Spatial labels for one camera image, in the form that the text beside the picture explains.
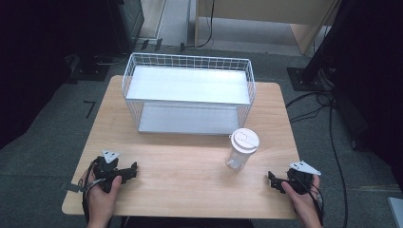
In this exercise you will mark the pale grey flat box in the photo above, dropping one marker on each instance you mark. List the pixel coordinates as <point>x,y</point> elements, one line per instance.
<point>396,210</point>

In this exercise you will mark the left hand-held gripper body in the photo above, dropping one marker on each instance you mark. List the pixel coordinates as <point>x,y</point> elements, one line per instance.
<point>106,169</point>

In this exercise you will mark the black cabinet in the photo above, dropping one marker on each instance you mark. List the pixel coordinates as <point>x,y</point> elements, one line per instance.
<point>126,22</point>

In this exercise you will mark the black stand base plate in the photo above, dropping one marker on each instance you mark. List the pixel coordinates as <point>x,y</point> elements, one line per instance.
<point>90,71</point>

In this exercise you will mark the light wooden desk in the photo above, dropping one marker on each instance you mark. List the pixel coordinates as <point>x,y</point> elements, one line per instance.
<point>269,12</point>

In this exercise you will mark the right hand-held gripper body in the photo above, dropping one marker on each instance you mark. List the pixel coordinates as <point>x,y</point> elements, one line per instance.
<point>301,179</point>

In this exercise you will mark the clear cup with white lid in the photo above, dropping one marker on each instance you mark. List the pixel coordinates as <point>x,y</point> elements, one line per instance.
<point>243,143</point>

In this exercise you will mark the black slanted metal stand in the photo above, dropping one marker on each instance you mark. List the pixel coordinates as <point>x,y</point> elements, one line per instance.
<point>329,41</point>

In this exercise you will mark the grey flat tab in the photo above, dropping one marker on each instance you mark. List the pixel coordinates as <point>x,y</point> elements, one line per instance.
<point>72,187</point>

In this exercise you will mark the person's right hand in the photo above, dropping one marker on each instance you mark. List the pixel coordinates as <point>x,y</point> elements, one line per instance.
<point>301,199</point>

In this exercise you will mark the person's left hand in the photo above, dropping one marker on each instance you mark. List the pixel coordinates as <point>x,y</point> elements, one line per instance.
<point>102,199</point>

